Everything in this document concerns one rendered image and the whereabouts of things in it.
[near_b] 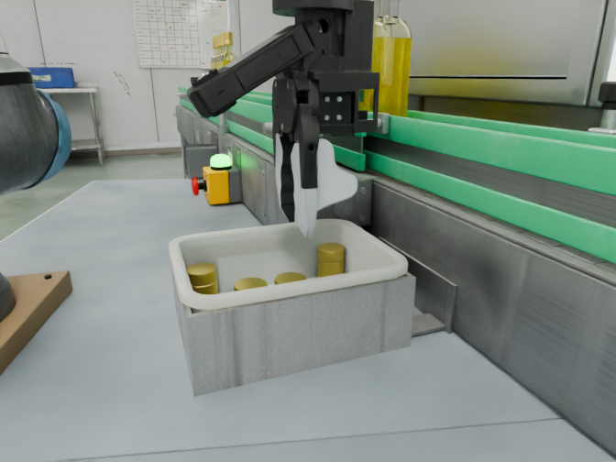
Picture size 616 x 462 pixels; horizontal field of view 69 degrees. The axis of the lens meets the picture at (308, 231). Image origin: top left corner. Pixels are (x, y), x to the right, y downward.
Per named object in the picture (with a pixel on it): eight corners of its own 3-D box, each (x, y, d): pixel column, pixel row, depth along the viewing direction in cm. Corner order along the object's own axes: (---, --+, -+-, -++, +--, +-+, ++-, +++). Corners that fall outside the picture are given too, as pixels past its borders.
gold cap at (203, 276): (182, 302, 51) (179, 267, 50) (210, 293, 54) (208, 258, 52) (196, 314, 49) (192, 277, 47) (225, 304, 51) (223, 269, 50)
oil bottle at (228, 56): (240, 113, 170) (236, 31, 161) (225, 113, 168) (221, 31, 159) (237, 112, 175) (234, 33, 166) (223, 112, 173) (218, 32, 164)
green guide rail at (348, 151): (365, 170, 65) (368, 114, 62) (358, 171, 64) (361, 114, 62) (197, 104, 219) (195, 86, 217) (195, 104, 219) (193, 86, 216)
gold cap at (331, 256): (346, 274, 59) (347, 242, 57) (342, 286, 55) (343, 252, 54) (319, 271, 59) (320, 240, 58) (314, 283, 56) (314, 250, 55)
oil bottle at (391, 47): (404, 167, 70) (415, 15, 63) (372, 170, 68) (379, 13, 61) (387, 160, 75) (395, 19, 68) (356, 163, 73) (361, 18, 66)
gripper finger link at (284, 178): (332, 218, 50) (341, 137, 45) (280, 223, 48) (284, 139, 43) (323, 204, 52) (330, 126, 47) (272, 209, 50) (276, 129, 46)
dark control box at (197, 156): (219, 178, 122) (217, 147, 120) (189, 181, 120) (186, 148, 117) (214, 172, 130) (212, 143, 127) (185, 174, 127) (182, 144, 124)
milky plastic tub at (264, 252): (413, 343, 46) (420, 265, 44) (191, 394, 39) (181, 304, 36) (342, 276, 62) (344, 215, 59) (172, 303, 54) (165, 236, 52)
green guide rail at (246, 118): (317, 174, 62) (318, 115, 60) (311, 175, 62) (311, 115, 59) (181, 104, 217) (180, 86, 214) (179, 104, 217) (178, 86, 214)
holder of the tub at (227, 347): (454, 335, 49) (462, 269, 46) (193, 396, 39) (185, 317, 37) (376, 273, 64) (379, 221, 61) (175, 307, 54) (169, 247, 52)
